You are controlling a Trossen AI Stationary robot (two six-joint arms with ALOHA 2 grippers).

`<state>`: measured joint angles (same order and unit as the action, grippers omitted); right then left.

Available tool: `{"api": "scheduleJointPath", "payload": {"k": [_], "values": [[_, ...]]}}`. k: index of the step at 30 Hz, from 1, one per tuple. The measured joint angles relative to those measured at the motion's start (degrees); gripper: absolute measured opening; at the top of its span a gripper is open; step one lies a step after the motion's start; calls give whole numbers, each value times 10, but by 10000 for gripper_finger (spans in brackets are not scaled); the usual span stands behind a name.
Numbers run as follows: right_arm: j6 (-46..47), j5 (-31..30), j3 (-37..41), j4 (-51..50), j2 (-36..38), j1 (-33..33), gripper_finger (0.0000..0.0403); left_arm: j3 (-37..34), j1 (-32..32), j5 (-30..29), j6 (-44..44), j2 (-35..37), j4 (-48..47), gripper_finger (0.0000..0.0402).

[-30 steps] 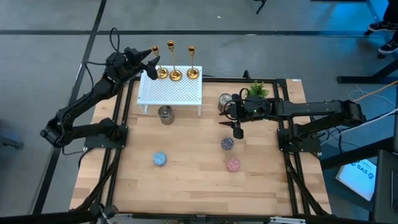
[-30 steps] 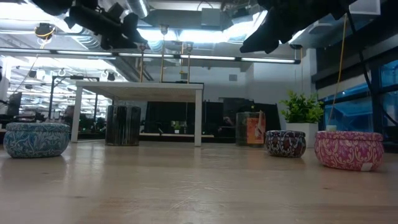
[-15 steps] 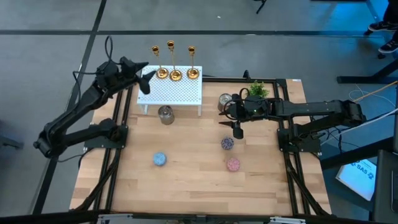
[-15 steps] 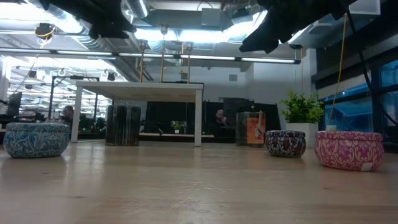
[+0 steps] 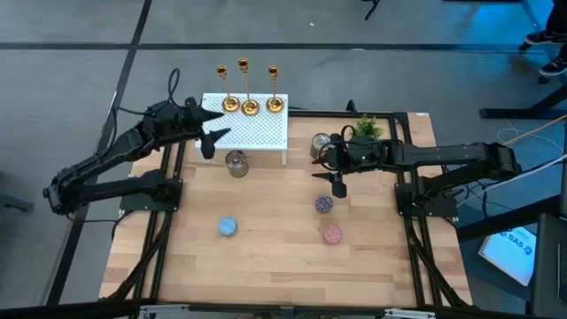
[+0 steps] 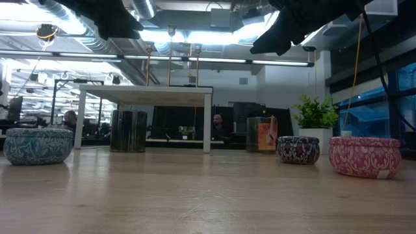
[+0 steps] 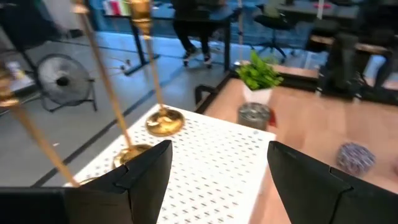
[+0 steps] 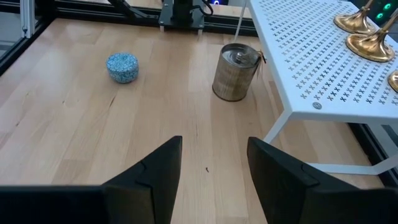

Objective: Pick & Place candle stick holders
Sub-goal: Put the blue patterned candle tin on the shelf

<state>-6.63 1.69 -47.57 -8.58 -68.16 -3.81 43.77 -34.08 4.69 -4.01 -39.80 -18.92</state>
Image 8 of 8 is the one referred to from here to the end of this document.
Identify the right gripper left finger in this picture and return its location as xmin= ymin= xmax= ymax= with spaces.
xmin=0 ymin=136 xmax=183 ymax=224

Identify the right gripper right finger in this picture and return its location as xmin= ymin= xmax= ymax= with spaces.
xmin=248 ymin=136 xmax=398 ymax=224

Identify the blue patterned candle tin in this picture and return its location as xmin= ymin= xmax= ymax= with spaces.
xmin=105 ymin=52 xmax=140 ymax=84

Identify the silver metal candle can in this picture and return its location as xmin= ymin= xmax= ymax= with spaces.
xmin=212 ymin=42 xmax=265 ymax=102

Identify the tall brass candlestick holder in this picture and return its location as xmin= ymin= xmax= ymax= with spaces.
xmin=345 ymin=7 xmax=398 ymax=63

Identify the white perforated metal shelf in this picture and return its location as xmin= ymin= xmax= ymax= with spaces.
xmin=234 ymin=0 xmax=398 ymax=175

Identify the silver aluminium extrusion bracket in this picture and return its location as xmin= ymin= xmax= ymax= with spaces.
xmin=19 ymin=0 xmax=35 ymax=39

